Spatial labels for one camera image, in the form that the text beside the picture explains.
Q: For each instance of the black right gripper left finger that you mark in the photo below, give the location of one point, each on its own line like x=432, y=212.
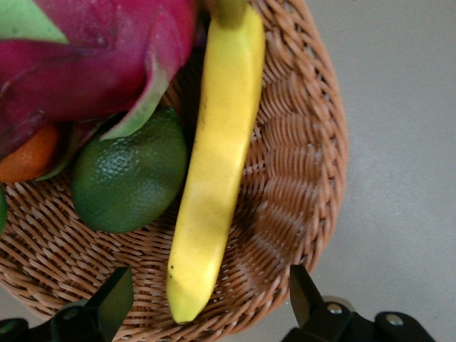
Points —
x=110, y=306

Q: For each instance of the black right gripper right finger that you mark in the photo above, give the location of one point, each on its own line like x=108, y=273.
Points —
x=306, y=303

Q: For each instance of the yellow banana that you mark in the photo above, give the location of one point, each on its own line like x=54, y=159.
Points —
x=221, y=142

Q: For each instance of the dark green lime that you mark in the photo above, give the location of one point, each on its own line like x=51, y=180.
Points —
x=128, y=178

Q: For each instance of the brown wicker basket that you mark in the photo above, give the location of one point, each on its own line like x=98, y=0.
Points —
x=292, y=171

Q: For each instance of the light green round fruit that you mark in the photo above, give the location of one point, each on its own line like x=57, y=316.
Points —
x=2, y=213

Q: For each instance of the orange fruit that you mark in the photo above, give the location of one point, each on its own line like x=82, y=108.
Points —
x=32, y=156

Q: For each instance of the pink dragon fruit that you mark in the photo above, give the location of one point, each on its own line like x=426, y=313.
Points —
x=89, y=60

